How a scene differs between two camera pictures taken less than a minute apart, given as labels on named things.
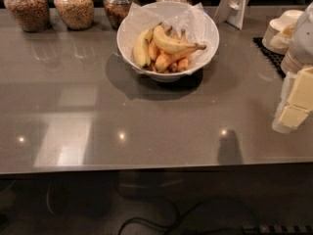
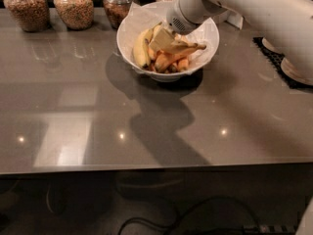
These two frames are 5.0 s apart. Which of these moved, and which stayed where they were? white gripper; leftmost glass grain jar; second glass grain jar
Moved: white gripper
Stayed: leftmost glass grain jar; second glass grain jar
